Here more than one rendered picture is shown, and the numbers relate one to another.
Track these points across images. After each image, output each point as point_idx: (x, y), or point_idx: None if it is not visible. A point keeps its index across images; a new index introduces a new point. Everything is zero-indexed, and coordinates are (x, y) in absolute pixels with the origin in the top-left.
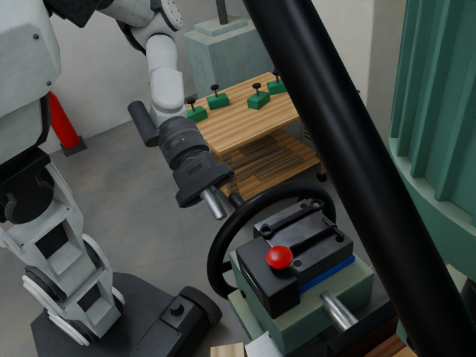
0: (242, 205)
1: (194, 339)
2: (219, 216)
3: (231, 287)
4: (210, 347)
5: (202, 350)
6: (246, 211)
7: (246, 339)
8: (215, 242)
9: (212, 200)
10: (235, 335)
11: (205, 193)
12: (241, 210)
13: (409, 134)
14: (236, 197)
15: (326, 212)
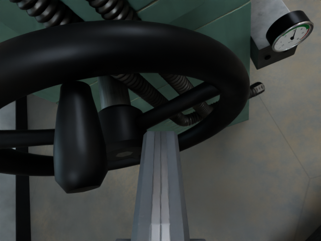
0: (37, 49)
1: (314, 240)
2: (158, 133)
3: (217, 106)
4: (294, 234)
5: (303, 234)
6: (43, 28)
7: (252, 226)
8: (188, 31)
9: (149, 181)
10: (263, 235)
11: (164, 240)
12: (52, 29)
13: None
14: (59, 138)
15: (27, 153)
